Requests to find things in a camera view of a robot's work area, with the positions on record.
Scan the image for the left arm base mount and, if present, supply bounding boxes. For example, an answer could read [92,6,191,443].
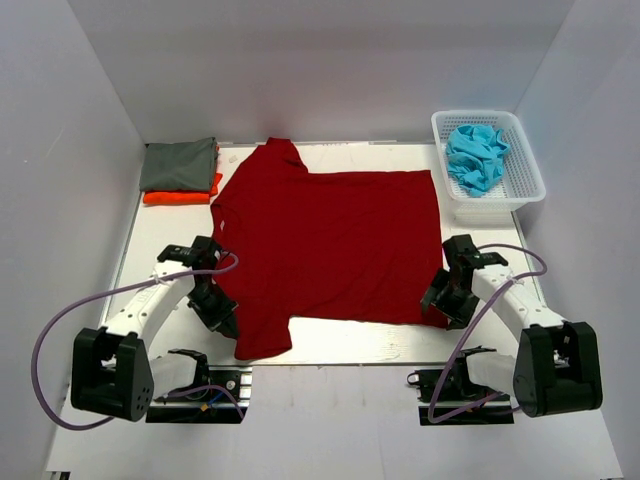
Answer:
[145,366,252,425]

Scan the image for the red t shirt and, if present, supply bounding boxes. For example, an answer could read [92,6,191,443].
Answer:
[211,138,447,360]

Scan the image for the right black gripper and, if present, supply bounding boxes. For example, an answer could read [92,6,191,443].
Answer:
[420,267,482,331]

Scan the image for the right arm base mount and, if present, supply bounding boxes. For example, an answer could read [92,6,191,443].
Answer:
[406,347,514,427]

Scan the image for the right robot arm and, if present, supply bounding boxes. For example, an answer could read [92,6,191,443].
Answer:
[421,234,603,424]

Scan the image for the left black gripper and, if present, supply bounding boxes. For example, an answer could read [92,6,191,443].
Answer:
[188,280,240,338]

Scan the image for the crumpled cyan t shirt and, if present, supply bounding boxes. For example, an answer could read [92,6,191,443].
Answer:
[445,124,511,198]

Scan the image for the folded grey t shirt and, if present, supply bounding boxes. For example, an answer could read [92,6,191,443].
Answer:
[139,137,218,192]

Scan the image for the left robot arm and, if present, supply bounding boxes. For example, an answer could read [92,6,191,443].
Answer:
[70,236,239,421]

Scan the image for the white plastic basket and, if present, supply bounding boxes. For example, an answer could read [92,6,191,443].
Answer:
[431,110,546,222]

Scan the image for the folded orange t shirt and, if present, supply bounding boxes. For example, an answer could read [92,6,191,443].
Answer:
[142,173,223,206]

